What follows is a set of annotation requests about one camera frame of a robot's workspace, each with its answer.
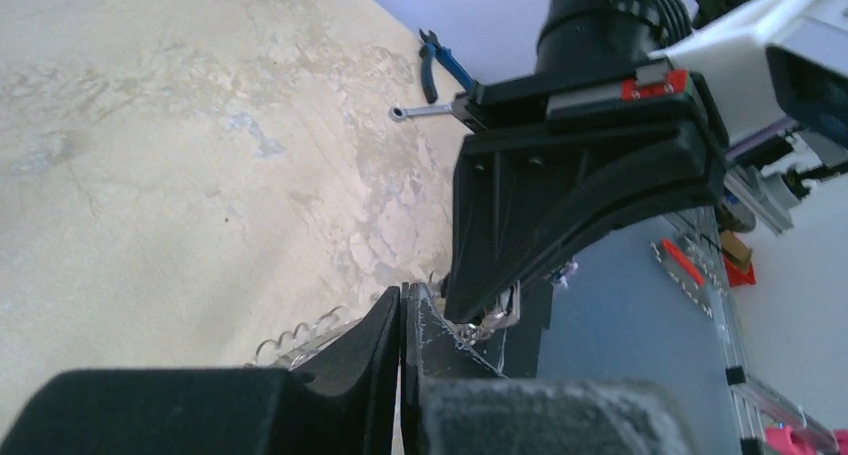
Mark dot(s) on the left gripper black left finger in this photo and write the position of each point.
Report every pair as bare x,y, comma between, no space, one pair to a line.
341,401

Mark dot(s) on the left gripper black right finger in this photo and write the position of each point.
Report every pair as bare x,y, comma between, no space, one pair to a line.
452,401

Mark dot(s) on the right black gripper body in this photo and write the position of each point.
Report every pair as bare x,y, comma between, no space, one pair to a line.
604,91

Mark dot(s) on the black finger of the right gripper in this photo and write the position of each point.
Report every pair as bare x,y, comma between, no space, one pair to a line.
526,200

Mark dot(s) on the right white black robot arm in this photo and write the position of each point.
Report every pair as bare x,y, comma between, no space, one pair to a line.
577,31

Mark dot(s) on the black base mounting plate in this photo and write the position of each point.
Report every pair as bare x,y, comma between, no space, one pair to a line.
515,351

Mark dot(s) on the silver wrench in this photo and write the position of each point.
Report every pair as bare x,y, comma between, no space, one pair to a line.
400,114

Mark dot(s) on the blue handled pliers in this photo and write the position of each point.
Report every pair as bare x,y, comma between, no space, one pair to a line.
432,51

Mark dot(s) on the aluminium frame rail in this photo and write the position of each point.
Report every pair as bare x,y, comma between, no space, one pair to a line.
793,320

